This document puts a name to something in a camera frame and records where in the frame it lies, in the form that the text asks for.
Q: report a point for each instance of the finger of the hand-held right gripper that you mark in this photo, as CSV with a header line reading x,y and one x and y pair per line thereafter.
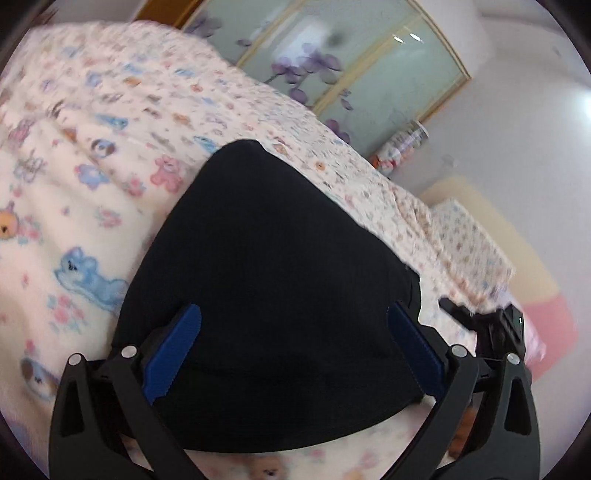
x,y
457,314

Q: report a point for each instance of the glass sliding wardrobe doors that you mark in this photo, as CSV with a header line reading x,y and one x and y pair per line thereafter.
x,y
369,69

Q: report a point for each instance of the pink pillow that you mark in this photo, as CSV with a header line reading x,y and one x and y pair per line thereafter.
x,y
551,327

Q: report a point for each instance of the clear cylinder of plush toys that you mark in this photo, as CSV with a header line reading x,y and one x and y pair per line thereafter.
x,y
399,147

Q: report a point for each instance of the bear printed pillow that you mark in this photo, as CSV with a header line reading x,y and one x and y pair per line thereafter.
x,y
466,240

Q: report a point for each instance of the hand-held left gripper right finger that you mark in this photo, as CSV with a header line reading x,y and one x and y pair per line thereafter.
x,y
418,350

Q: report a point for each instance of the beige headboard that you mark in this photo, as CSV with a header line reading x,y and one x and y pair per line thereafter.
x,y
517,230

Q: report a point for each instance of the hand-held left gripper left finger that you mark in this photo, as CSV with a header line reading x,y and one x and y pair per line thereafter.
x,y
171,355

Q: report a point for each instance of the bear printed blanket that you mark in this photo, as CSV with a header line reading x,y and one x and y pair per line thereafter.
x,y
83,184

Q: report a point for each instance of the black pants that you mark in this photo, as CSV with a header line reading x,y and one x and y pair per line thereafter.
x,y
277,286

